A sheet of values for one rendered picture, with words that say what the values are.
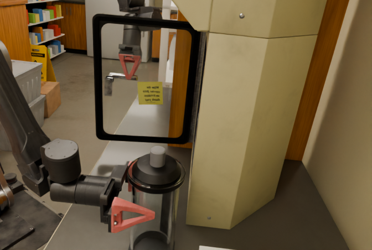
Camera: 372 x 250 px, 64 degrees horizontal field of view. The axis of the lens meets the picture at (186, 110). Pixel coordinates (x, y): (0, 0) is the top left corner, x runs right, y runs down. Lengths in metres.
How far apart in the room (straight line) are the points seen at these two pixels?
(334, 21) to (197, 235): 0.72
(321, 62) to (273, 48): 0.44
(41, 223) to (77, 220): 1.06
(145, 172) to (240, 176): 0.25
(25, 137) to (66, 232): 0.26
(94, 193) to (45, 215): 1.30
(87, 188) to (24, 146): 0.15
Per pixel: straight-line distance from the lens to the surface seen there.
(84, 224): 0.80
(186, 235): 0.77
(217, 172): 0.69
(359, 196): 0.90
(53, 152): 0.58
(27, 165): 0.66
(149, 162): 0.56
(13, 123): 0.65
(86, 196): 0.61
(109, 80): 0.91
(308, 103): 1.06
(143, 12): 0.96
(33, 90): 3.10
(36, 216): 1.91
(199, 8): 0.56
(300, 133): 1.10
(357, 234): 0.91
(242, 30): 0.57
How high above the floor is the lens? 1.49
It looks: 24 degrees down
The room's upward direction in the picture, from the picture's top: 6 degrees clockwise
